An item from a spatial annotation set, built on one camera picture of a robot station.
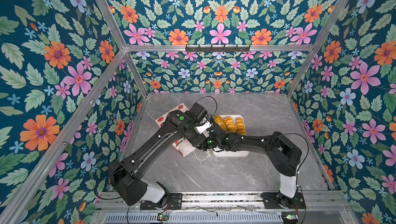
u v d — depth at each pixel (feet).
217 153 2.95
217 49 3.05
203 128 2.16
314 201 2.48
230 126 3.16
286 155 1.68
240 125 3.23
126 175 1.28
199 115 1.89
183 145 2.57
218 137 2.27
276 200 2.34
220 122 3.16
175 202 2.41
